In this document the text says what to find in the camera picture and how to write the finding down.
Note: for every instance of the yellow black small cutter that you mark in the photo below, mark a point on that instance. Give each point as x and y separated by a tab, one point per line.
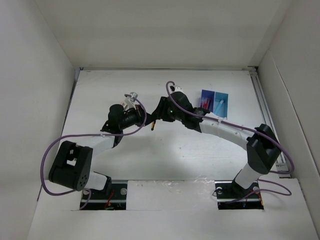
153	125

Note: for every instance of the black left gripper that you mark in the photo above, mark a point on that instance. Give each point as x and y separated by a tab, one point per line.
139	114

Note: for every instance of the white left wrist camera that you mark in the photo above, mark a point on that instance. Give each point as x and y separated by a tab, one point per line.
129	101

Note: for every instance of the dark blue container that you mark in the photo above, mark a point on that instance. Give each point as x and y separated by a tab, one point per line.
207	94

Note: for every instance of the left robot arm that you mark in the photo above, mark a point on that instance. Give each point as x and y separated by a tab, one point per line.
71	167

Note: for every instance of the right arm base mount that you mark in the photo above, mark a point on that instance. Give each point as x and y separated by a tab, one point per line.
229	196

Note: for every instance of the blue utility knife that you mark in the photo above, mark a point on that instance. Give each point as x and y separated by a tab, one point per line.
218	106

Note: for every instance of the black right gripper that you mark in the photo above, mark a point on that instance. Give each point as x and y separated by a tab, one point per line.
160	111

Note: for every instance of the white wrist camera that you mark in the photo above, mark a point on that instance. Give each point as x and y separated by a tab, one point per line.
129	101
176	89

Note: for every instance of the light blue container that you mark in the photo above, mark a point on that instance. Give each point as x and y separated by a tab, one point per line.
223	113

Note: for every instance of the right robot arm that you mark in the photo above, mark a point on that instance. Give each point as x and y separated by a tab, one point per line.
260	146

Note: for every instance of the aluminium side rail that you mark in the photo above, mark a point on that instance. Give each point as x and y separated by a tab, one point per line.
281	164

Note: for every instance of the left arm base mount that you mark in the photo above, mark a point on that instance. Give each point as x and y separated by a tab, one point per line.
112	198

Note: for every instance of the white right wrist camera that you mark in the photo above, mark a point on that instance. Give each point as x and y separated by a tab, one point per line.
176	89

